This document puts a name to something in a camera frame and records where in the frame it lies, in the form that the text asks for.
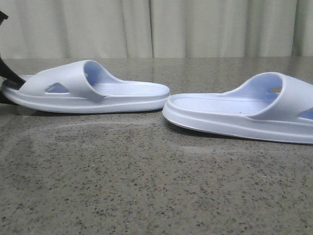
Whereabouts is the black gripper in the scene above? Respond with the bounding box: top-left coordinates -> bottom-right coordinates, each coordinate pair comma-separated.
0,11 -> 25,85

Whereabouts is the white pleated curtain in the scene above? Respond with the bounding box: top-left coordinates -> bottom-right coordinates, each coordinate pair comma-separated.
0,0 -> 313,59

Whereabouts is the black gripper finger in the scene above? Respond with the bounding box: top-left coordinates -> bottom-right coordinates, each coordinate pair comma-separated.
0,92 -> 17,105

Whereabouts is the right-side light blue slipper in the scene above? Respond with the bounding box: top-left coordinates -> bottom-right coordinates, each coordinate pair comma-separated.
163,72 -> 313,144

